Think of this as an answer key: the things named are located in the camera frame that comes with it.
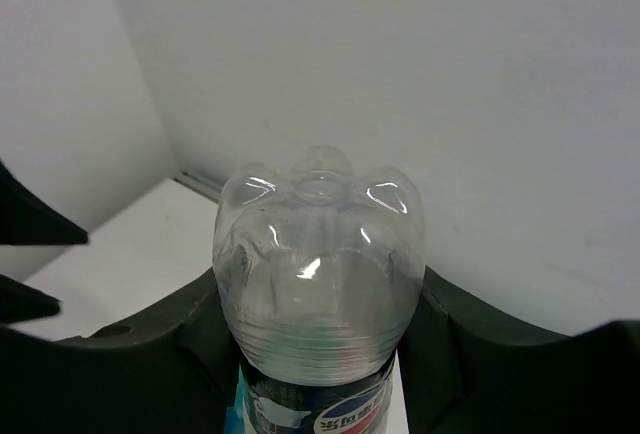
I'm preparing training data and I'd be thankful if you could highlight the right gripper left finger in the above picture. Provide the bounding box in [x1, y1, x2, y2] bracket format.
[1, 270, 239, 433]

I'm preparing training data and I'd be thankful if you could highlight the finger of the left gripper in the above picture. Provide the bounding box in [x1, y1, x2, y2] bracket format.
[1, 164, 89, 245]
[0, 275, 61, 324]

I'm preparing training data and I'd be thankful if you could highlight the black label clear bottle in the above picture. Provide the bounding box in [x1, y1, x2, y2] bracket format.
[212, 146, 425, 433]

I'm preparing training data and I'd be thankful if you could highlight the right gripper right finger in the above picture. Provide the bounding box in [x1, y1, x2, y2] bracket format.
[398, 269, 639, 433]

